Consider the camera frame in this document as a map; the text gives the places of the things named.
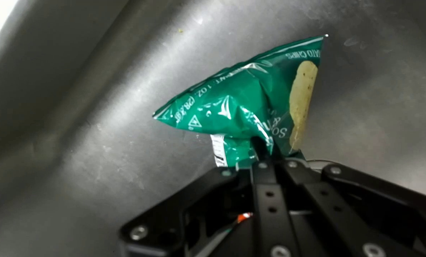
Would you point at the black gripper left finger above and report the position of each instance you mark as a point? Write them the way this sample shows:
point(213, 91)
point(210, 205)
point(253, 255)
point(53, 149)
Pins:
point(224, 214)

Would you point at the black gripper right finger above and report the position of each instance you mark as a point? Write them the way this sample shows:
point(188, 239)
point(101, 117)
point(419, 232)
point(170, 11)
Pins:
point(367, 216)

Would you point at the green chip packet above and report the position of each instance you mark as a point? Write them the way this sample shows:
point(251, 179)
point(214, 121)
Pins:
point(266, 98)

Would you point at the stainless steel double sink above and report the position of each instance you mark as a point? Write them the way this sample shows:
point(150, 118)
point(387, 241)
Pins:
point(81, 154)

